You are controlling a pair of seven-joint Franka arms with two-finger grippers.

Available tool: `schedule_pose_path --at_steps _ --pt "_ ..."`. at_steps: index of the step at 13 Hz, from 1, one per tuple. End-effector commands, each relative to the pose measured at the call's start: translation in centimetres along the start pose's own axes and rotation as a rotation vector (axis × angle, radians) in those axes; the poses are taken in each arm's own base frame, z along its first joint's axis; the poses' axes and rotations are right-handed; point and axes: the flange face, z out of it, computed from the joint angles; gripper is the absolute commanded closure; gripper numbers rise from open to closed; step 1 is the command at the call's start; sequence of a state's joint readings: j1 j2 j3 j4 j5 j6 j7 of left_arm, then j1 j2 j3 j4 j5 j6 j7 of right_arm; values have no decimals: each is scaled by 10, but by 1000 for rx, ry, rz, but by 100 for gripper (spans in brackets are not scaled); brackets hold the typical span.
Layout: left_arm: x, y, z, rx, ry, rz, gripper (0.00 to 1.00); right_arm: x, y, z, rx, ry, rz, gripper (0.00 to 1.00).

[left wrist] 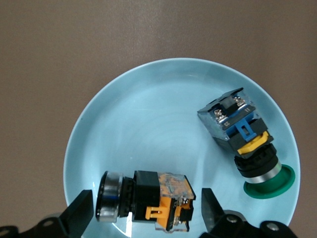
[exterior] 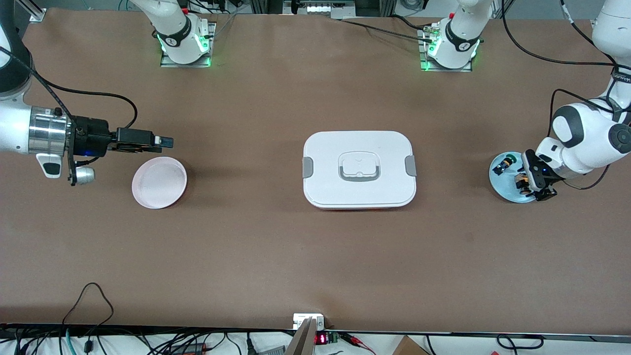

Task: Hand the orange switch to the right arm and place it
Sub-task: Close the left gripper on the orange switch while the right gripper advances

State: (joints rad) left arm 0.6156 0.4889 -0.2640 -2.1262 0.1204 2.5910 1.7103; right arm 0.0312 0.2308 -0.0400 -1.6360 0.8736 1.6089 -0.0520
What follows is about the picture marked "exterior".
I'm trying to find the light blue round plate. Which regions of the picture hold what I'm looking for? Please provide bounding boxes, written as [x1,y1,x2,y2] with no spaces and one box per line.
[489,151,539,204]

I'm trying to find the pink round plate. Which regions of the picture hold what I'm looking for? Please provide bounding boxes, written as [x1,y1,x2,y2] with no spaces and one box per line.
[132,156,188,210]

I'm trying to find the white lidded container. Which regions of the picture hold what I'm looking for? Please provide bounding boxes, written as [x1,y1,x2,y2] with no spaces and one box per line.
[302,130,418,212]

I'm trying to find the brown cardboard box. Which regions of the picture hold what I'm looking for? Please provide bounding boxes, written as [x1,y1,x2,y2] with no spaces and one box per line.
[392,335,430,355]

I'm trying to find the black power adapter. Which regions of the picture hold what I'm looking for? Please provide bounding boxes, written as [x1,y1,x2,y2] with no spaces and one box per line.
[170,342,208,355]

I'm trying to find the lit control unit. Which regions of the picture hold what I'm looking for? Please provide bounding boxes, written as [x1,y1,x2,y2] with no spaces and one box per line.
[283,0,355,19]

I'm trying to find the black camera bracket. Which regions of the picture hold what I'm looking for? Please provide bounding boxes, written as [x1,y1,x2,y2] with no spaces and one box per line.
[68,114,78,187]

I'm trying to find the green push-button switch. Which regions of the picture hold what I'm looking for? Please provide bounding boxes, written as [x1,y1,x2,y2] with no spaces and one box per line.
[493,154,517,176]

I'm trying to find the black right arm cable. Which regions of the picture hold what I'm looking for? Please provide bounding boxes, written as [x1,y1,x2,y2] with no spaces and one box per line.
[0,46,138,130]

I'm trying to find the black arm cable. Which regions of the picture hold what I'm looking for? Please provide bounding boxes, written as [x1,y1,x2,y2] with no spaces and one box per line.
[500,0,631,190]
[0,46,138,130]

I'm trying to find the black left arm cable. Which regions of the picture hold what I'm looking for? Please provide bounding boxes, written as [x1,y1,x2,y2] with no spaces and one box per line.
[500,0,631,190]

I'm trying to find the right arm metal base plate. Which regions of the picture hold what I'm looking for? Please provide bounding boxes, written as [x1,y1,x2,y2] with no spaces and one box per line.
[160,22,216,68]

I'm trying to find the aluminium frame profile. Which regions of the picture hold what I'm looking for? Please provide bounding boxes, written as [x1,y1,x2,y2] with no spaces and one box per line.
[15,0,47,23]

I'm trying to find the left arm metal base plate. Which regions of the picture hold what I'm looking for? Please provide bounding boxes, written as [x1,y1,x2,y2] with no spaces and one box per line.
[419,27,474,73]

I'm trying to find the thin black looped cable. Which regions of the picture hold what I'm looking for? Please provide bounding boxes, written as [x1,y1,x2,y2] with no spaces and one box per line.
[62,282,115,327]

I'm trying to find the black coiled cable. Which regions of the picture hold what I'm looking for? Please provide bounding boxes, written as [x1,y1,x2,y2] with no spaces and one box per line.
[497,334,544,350]

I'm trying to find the black table edge rail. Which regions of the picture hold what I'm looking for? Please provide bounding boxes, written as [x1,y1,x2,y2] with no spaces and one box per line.
[0,323,631,342]

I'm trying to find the black cable on table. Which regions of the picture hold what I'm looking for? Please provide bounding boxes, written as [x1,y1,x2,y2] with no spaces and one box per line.
[339,15,437,41]

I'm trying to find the red clip wires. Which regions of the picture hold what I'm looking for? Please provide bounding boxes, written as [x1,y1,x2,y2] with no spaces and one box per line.
[340,333,376,355]

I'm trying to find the white mounting bracket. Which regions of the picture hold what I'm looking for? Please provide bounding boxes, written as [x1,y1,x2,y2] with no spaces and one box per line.
[293,314,325,330]

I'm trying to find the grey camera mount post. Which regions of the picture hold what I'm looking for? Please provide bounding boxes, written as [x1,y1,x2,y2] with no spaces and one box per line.
[285,318,317,355]

